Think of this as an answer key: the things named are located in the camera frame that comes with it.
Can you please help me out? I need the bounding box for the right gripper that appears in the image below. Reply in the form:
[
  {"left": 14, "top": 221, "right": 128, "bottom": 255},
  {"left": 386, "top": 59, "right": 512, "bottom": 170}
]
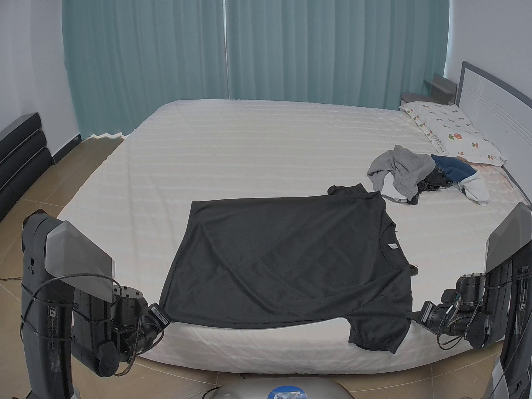
[{"left": 419, "top": 300, "right": 448, "bottom": 328}]

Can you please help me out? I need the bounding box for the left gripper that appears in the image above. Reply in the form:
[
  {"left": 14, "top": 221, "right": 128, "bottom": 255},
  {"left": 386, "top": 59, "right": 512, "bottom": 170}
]
[{"left": 140, "top": 302, "right": 173, "bottom": 331}]

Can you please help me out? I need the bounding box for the black T-shirt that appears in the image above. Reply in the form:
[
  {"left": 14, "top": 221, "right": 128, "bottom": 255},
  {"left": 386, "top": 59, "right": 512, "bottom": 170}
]
[{"left": 159, "top": 184, "right": 419, "bottom": 354}]

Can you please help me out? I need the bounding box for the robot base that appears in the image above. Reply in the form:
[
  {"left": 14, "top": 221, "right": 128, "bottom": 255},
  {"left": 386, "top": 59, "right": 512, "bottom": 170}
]
[{"left": 208, "top": 377, "right": 354, "bottom": 399}]

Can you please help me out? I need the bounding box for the pile of clothes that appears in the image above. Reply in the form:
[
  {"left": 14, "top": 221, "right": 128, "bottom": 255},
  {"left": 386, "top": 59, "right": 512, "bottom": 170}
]
[{"left": 367, "top": 145, "right": 490, "bottom": 207}]

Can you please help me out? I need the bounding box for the bed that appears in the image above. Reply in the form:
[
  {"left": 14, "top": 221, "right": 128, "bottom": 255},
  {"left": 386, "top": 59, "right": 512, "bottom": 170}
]
[{"left": 56, "top": 61, "right": 532, "bottom": 375}]

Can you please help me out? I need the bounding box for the white printed pillow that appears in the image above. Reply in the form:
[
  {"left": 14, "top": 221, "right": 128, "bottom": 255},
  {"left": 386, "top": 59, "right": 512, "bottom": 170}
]
[{"left": 399, "top": 101, "right": 506, "bottom": 167}]

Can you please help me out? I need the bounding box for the black chest of drawers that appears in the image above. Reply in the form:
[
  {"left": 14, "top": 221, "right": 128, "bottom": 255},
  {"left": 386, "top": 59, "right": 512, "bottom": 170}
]
[{"left": 0, "top": 112, "right": 54, "bottom": 223}]

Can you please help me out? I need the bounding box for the grey bedside table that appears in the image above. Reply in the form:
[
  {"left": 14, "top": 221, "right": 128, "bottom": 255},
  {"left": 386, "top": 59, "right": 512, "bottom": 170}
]
[{"left": 401, "top": 72, "right": 458, "bottom": 106}]

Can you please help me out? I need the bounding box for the blue-green curtain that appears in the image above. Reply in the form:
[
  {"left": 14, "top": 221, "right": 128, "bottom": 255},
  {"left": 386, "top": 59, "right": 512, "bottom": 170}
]
[
  {"left": 224, "top": 0, "right": 451, "bottom": 111},
  {"left": 62, "top": 0, "right": 227, "bottom": 140}
]

